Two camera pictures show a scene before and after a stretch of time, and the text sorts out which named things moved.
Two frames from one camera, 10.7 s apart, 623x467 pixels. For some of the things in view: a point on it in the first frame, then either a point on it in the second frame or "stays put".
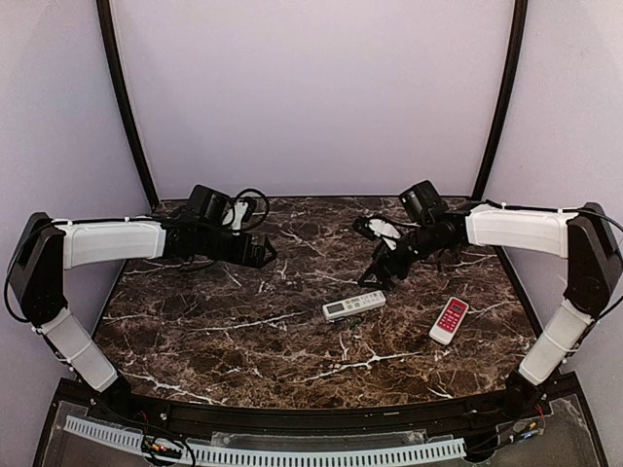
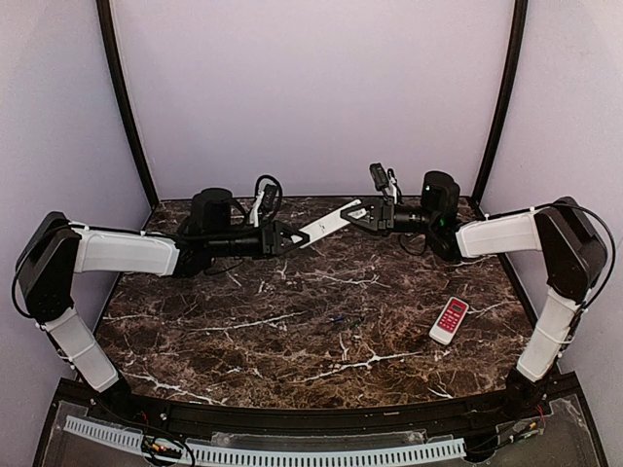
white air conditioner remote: x=353 y=305 to x=328 y=224
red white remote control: x=448 y=322 stays put
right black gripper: x=387 y=260 to x=381 y=215
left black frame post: x=106 y=25 stays put
